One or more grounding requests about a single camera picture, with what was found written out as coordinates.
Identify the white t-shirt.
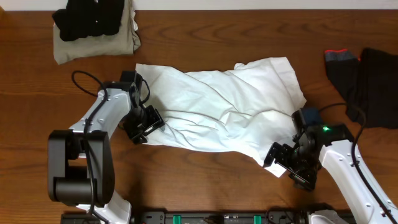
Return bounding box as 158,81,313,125
136,57,306,165

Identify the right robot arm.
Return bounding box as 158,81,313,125
264,124,397,223

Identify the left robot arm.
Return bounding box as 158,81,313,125
48,71,165,223

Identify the folded khaki garment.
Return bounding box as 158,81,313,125
53,0,141,65

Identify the black garment with red trim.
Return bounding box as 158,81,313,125
324,49,366,124

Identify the folded black garment on stack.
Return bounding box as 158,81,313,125
52,0,125,42

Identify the black garment right edge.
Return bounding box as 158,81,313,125
358,48,397,129

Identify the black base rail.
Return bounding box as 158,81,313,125
60,207,355,224

